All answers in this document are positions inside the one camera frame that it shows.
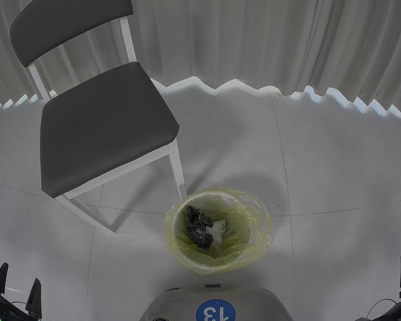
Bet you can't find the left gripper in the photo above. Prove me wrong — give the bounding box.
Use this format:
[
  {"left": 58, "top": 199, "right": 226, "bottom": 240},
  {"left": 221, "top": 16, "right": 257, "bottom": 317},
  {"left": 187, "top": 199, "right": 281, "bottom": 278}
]
[{"left": 0, "top": 262, "right": 43, "bottom": 321}]

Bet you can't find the yellow plastic bag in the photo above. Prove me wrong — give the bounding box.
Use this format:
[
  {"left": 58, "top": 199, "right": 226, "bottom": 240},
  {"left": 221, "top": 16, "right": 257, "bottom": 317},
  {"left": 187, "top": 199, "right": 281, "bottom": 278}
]
[{"left": 165, "top": 187, "right": 275, "bottom": 275}]

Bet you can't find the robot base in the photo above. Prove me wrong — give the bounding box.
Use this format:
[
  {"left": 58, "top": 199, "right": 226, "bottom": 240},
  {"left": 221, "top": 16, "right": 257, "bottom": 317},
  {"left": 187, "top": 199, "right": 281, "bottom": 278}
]
[{"left": 144, "top": 284, "right": 293, "bottom": 321}]

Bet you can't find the white trash bin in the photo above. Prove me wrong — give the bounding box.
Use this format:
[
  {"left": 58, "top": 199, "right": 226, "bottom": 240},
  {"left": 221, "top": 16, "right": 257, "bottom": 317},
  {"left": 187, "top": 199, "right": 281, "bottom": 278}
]
[{"left": 172, "top": 193, "right": 256, "bottom": 269}]

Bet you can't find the crumpled black plastic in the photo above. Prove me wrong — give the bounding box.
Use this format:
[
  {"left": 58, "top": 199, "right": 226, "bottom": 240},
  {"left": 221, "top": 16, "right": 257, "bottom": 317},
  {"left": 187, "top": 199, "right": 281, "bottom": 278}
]
[{"left": 186, "top": 206, "right": 215, "bottom": 250}]

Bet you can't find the crumpled white paper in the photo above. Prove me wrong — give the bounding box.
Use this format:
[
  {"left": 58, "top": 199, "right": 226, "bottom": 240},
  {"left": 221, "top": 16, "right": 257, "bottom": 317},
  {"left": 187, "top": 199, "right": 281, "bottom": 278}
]
[{"left": 205, "top": 218, "right": 231, "bottom": 249}]

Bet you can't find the white curtain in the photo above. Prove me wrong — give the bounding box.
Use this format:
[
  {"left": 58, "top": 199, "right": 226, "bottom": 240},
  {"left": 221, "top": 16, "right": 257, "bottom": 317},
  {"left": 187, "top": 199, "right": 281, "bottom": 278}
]
[
  {"left": 289, "top": 0, "right": 401, "bottom": 123},
  {"left": 0, "top": 0, "right": 322, "bottom": 113}
]

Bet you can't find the grey chair white frame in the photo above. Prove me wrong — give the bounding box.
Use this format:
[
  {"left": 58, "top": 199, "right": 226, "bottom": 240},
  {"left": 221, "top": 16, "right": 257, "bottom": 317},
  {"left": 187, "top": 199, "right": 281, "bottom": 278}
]
[{"left": 9, "top": 0, "right": 188, "bottom": 234}]

